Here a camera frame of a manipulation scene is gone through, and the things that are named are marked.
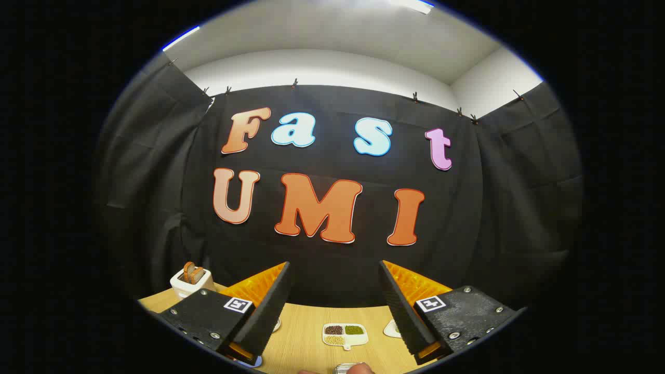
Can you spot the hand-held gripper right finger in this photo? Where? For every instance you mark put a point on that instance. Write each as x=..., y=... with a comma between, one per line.
x=402, y=311

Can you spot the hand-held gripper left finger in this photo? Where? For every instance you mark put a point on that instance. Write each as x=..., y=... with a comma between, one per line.
x=267, y=317

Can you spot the cream oval plate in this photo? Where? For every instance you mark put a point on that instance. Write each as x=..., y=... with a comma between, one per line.
x=276, y=326

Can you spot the small white saucer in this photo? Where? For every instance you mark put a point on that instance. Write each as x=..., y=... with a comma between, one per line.
x=390, y=330

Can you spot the blue round plate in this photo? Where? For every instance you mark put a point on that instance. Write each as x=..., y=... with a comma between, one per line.
x=252, y=362

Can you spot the green beans pile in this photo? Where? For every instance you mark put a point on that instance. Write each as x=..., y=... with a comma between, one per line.
x=354, y=330

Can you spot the white divided dish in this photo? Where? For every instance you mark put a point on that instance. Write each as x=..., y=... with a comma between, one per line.
x=358, y=341

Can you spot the dark red beans pile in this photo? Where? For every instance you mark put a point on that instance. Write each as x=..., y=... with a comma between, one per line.
x=333, y=330

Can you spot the yellow beans pile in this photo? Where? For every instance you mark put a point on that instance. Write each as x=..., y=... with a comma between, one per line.
x=335, y=340

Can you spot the toast slices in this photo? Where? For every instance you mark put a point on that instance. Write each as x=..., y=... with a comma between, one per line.
x=192, y=272

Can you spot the white toaster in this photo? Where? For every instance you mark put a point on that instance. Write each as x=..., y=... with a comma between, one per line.
x=182, y=286

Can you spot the ceiling light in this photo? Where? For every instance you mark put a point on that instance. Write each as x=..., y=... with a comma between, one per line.
x=415, y=6

